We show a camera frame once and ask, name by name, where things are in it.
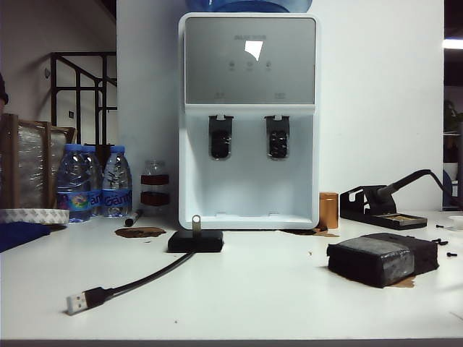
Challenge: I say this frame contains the black USB cable with plug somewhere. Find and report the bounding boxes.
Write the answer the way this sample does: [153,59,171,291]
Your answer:
[65,250,196,316]

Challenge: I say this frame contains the white AUX water dispenser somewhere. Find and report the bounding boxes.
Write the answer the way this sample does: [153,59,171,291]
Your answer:
[177,11,321,231]

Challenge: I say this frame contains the clear water bottle blue label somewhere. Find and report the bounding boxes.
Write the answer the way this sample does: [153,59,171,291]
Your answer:
[54,142,91,223]
[101,145,132,218]
[82,145,103,217]

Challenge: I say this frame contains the white tape roll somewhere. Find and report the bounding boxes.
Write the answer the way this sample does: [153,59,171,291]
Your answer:
[0,207,69,226]

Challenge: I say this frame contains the gold metal cylinder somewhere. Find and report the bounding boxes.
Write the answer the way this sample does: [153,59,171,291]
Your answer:
[318,192,339,229]

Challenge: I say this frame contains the black stair railing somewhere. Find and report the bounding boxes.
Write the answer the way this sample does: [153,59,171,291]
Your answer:
[49,51,117,156]

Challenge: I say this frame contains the wooden crate with plastic wrap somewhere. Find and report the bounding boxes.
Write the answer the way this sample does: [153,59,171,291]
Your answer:
[0,112,77,210]

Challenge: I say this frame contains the green potted plant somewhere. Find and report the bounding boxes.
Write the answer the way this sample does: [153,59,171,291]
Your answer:
[443,98,463,163]

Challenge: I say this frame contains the black sponge block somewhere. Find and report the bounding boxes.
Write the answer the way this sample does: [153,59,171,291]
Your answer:
[326,232,441,288]

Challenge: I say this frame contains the black soldering iron with cord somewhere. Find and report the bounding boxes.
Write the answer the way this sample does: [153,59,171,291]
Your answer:
[372,168,463,209]

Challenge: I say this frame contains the small bottle dark red bands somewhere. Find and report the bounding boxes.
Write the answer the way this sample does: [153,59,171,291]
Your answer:
[140,158,170,216]

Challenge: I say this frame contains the black marker pen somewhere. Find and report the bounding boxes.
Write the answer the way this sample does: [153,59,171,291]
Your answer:
[123,208,143,227]

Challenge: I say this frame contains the blue cloth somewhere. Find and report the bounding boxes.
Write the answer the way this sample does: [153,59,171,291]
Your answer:
[0,220,51,253]

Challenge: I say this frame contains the black soldering iron stand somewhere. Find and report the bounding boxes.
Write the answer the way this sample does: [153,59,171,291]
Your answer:
[339,184,428,231]

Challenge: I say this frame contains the blue water jug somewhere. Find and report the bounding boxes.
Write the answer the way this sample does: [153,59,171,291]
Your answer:
[185,0,313,13]

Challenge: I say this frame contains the oval brown paper patch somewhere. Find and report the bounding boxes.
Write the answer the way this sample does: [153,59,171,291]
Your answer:
[114,226,166,239]

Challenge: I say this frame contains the large brown paper patch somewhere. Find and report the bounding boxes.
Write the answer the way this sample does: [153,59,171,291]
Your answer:
[392,276,417,289]

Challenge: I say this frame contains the thin brown paper patch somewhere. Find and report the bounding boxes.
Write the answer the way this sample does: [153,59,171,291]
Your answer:
[281,227,341,238]

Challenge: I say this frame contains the black USB hub box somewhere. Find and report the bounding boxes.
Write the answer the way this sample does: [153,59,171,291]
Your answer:
[166,230,224,253]

